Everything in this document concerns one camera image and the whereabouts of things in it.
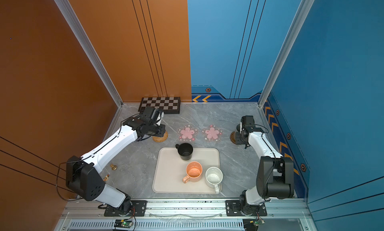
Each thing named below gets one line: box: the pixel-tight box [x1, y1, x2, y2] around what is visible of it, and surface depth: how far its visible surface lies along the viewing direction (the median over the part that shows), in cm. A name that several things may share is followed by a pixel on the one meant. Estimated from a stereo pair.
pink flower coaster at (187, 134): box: [177, 124, 199, 142], surface depth 104 cm
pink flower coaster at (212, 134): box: [201, 124, 223, 142], surface depth 104 cm
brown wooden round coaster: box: [230, 131, 237, 145], surface depth 101 cm
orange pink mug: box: [182, 161, 203, 184], surface depth 81 cm
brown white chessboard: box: [138, 96, 181, 114], surface depth 118 cm
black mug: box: [175, 142, 194, 161], surface depth 87 cm
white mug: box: [205, 166, 224, 194], surface depth 79 cm
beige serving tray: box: [152, 147, 220, 194], surface depth 89 cm
